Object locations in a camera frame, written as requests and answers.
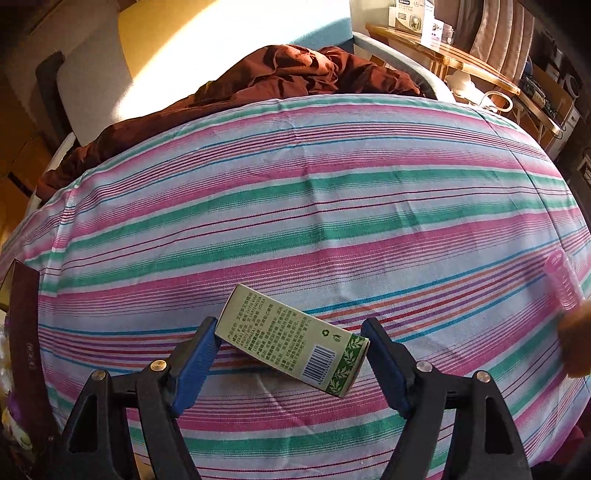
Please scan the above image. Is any pink hair roller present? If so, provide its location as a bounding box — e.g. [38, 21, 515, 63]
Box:
[543, 249, 585, 312]

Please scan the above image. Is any beige curtain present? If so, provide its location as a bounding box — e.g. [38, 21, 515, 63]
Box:
[454, 0, 535, 83]

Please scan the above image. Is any brown blanket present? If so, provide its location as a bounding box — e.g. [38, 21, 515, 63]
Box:
[36, 45, 426, 201]

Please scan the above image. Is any wooden bedside table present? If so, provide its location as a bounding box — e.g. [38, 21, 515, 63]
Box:
[366, 23, 561, 137]

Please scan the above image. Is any green cardboard box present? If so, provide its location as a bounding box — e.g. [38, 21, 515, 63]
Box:
[215, 284, 370, 398]

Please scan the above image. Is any white appliance box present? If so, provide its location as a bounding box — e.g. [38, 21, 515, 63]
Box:
[388, 0, 435, 34]

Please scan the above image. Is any yellow sponge wedge right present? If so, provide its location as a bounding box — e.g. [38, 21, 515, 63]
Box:
[557, 300, 591, 378]

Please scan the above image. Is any striped bed sheet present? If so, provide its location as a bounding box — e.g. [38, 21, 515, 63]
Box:
[1, 95, 590, 463]

